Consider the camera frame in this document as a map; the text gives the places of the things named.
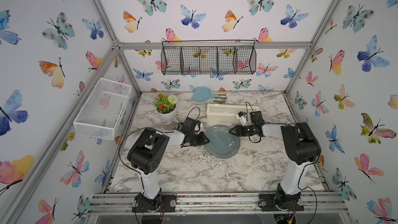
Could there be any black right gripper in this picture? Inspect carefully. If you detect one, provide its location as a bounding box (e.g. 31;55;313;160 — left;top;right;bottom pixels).
227;124;255;136

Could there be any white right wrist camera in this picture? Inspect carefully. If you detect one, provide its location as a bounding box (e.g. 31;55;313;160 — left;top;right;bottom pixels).
236;112;248;126

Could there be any black wire wall basket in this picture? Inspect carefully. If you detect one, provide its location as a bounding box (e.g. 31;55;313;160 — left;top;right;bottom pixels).
157;40;257;76

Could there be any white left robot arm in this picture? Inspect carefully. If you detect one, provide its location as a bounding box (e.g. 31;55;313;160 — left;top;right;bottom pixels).
127;117;210;212

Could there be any white mesh wall basket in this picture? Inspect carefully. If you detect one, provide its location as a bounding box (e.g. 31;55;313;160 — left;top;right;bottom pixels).
73;78;132;140

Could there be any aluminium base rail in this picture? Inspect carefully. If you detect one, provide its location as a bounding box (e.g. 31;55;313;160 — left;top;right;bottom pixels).
88;191;348;216

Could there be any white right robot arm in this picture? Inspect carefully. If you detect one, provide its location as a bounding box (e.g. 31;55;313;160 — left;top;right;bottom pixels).
229;111;321;212

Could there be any white pot with plant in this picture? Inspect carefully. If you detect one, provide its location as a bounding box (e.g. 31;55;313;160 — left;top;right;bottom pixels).
153;93;178;121

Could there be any light blue dustpan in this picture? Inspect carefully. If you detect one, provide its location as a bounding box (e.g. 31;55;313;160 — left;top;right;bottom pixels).
192;87;220;102

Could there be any cream plastic wrap dispenser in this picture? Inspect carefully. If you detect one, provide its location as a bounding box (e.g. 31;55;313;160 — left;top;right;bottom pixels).
206;104;251;126

